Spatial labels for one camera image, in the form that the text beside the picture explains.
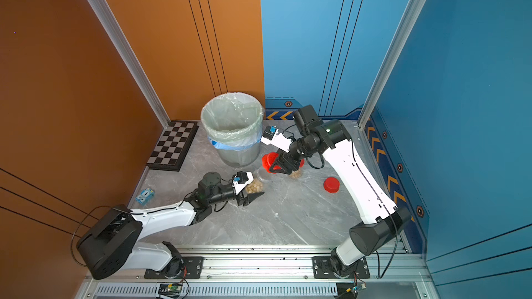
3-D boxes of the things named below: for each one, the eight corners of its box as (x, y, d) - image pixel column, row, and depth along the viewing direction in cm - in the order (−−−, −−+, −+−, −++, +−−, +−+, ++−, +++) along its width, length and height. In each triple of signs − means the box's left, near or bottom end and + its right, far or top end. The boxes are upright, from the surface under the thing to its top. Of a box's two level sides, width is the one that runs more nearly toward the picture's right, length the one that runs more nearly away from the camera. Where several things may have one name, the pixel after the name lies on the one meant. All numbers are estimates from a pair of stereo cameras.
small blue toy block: (135, 202, 92) (133, 199, 90) (147, 188, 96) (145, 186, 94) (144, 206, 91) (141, 204, 89) (156, 192, 95) (154, 190, 93)
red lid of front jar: (325, 192, 94) (326, 190, 92) (322, 179, 99) (323, 176, 97) (339, 192, 94) (341, 190, 92) (336, 179, 99) (338, 176, 97)
